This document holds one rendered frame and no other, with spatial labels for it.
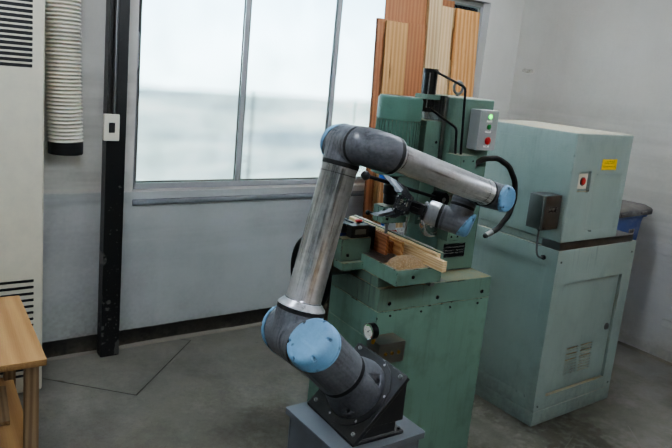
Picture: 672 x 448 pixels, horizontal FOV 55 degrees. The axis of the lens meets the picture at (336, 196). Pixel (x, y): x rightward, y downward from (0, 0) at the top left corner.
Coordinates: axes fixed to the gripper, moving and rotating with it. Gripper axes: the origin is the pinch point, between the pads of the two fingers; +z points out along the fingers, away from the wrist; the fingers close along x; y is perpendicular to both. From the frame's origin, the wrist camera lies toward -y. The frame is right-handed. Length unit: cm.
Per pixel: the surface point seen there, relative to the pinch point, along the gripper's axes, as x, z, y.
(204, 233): 55, 108, -96
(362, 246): 21.0, 0.1, -6.6
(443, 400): 73, -47, -40
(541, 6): -161, -17, -246
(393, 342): 50, -24, -1
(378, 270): 26.6, -9.9, 0.0
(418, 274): 22.7, -24.4, 0.1
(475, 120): -40, -23, -24
